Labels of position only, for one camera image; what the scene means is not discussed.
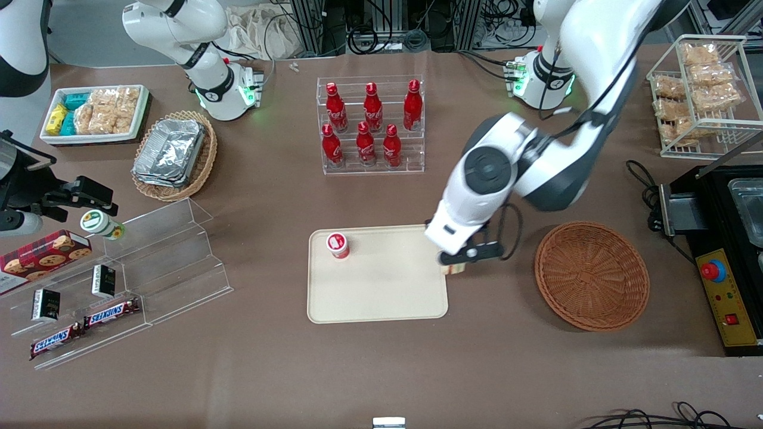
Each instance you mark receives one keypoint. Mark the triangular sandwich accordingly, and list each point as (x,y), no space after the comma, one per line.
(456,270)

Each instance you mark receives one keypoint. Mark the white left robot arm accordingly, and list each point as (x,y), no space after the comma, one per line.
(495,173)

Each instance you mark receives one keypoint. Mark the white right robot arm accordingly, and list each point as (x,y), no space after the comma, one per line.
(179,30)

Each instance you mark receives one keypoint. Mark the white rectangular snack tray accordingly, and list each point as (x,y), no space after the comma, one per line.
(56,138)

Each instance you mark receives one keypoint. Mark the beige plastic tray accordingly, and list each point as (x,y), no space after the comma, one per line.
(387,286)

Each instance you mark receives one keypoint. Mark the round brown wicker basket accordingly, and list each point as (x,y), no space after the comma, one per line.
(590,277)

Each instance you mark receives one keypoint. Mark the oval brown wicker basket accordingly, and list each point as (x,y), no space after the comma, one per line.
(202,170)

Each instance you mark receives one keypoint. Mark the green lid white bottle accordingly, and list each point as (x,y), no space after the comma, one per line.
(98,222)

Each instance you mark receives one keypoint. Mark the teal snack box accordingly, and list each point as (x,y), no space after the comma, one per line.
(76,100)
(68,123)

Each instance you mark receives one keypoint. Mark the rice cracker snack pack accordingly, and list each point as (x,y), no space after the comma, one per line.
(84,119)
(128,110)
(669,87)
(700,55)
(718,96)
(712,75)
(672,109)
(104,113)
(676,131)

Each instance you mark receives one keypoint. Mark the yellow snack box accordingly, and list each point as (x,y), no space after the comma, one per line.
(56,119)

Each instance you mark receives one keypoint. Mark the red plaid cookie box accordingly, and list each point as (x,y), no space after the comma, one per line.
(42,259)

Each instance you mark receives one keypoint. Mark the stack of foil trays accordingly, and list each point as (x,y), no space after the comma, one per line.
(170,152)

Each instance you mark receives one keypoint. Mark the small black box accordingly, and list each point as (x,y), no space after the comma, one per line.
(46,305)
(104,281)

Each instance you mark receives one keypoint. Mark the clear acrylic stepped shelf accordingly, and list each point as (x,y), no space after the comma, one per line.
(179,262)

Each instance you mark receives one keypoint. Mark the snickers chocolate bar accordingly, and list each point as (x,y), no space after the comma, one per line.
(112,313)
(55,341)

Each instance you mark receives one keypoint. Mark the red cola bottle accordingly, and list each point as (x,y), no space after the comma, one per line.
(391,149)
(373,110)
(366,148)
(412,107)
(332,149)
(337,110)

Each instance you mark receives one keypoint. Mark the clear acrylic bottle rack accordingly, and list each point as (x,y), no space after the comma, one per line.
(369,170)

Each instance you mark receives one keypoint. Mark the red lid yogurt cup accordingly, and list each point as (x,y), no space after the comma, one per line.
(337,245)

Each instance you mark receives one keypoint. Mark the small white object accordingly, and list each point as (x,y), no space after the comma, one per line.
(388,423)

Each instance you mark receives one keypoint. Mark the beige cloth bag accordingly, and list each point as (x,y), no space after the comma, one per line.
(262,33)

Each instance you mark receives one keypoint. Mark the black machine with yellow panel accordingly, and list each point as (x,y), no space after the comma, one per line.
(727,304)

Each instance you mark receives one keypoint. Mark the metal pan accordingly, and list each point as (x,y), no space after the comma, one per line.
(750,208)

